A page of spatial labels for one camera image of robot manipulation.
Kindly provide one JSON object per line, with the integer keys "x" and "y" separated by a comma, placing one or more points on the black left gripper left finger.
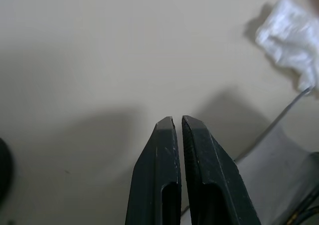
{"x": 152, "y": 175}

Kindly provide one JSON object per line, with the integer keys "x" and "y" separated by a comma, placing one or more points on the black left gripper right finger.
{"x": 211, "y": 170}

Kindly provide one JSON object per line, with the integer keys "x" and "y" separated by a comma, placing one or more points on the white gloved hand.
{"x": 289, "y": 38}

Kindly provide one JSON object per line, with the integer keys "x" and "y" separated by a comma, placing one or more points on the black rounded object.
{"x": 4, "y": 170}

